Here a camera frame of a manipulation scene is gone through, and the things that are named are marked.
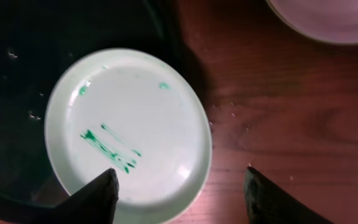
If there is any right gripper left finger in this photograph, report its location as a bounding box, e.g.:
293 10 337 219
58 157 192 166
0 168 119 224

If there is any round dark green tray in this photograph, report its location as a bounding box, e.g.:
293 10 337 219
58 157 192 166
0 0 181 207

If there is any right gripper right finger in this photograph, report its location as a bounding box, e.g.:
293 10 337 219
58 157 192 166
244 167 332 224

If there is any mint plate front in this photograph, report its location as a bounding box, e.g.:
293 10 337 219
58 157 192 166
45 49 213 223

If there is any white plate with green stain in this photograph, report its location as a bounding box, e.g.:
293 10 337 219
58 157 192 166
267 0 358 45

